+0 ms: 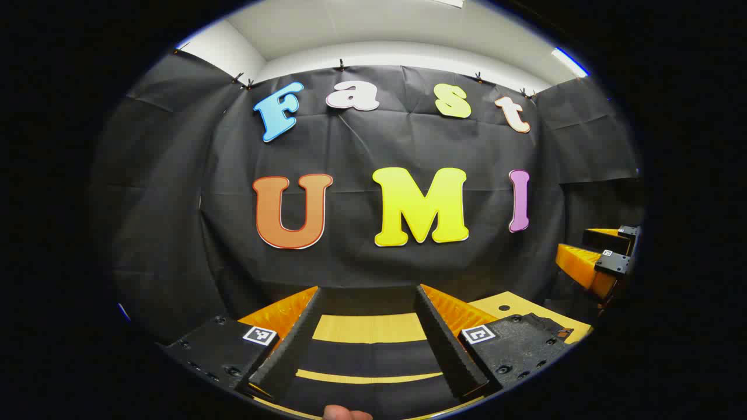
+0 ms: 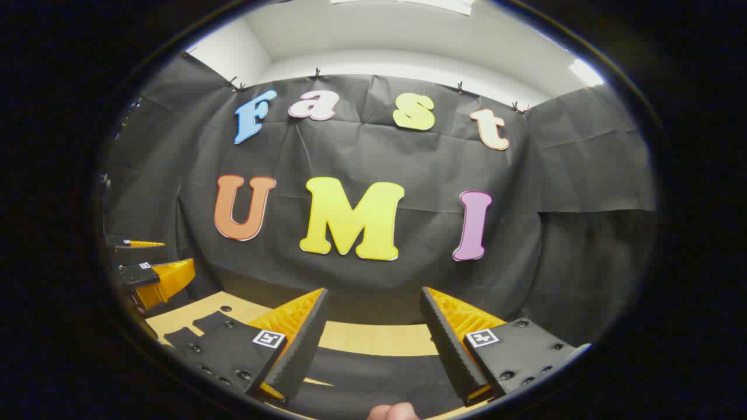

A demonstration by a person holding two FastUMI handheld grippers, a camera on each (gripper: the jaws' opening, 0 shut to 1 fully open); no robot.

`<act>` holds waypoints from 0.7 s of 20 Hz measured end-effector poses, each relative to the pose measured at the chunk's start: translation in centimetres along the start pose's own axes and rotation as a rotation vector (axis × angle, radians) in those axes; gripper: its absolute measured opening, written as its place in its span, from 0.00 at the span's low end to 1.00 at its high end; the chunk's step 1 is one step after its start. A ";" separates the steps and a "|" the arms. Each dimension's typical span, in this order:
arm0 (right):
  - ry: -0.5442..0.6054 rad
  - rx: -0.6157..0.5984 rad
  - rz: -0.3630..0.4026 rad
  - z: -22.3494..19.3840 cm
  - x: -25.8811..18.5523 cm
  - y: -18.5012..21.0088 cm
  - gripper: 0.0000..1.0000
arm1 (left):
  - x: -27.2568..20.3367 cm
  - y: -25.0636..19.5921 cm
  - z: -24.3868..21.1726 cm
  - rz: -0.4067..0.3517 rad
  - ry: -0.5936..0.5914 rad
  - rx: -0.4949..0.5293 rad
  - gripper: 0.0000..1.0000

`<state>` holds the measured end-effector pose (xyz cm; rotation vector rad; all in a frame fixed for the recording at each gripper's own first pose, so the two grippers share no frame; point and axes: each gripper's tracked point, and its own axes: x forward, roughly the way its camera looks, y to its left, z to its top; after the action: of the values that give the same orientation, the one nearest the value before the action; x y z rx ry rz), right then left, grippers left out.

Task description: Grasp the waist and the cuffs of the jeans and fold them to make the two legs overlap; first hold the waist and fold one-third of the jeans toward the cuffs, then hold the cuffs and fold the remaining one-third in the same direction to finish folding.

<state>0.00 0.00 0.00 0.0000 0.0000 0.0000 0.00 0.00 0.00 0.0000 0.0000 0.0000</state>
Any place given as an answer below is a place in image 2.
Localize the white ceiling light panel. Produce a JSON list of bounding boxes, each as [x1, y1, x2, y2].
[[330, 0, 474, 16], [569, 58, 605, 88]]

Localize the black backdrop cloth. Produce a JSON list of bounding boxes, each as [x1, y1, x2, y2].
[[102, 52, 658, 351]]

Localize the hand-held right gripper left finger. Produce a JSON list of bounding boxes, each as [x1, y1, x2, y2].
[[163, 287, 329, 407]]

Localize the dark grey jeans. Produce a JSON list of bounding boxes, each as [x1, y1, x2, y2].
[[286, 347, 467, 419]]

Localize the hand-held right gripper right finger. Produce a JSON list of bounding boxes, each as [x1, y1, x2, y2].
[[420, 286, 591, 408]]

